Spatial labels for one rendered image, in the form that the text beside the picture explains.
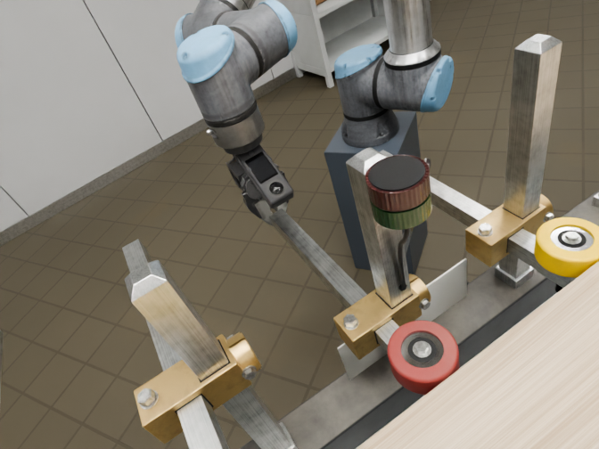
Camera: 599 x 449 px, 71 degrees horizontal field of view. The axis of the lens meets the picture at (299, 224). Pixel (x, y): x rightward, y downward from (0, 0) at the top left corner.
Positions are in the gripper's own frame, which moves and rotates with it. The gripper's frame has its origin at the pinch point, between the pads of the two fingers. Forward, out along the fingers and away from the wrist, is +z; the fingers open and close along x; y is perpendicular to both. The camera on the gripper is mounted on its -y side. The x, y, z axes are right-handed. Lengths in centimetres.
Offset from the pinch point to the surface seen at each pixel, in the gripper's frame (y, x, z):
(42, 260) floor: 177, 100, 88
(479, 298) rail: -31.4, -21.2, 11.7
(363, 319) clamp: -31.9, 1.6, -5.4
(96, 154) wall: 228, 45, 67
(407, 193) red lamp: -38.1, -3.3, -29.2
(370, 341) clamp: -33.9, 2.3, -2.9
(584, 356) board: -52, -13, -9
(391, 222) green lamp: -37.1, -1.8, -25.7
